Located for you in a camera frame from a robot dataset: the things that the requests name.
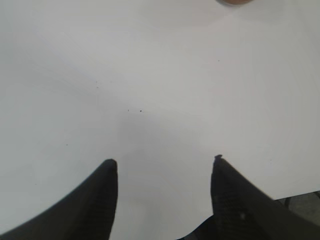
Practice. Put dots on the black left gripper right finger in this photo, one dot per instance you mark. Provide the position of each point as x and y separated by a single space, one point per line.
243 212

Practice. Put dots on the brown Nescafe coffee bottle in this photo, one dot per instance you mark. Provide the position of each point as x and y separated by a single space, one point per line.
235 2

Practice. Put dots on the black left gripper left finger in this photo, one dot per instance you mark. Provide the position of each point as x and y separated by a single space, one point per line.
86 213

